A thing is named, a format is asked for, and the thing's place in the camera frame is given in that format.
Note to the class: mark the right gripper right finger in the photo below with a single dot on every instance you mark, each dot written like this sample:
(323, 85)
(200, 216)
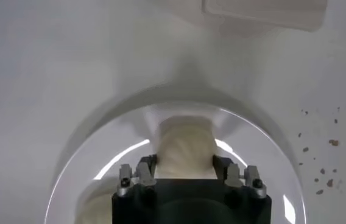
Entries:
(232, 175)

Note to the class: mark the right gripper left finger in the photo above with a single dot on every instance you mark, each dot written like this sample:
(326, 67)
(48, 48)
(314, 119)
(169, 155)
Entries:
(144, 173)

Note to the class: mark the white steamed baozi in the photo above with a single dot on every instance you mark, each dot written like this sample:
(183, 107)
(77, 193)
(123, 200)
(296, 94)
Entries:
(186, 146)

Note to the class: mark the stainless steel steamer basket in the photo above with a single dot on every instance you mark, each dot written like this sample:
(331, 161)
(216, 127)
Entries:
(264, 12)

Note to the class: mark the white round plate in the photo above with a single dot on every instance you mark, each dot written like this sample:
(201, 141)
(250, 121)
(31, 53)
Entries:
(100, 158)

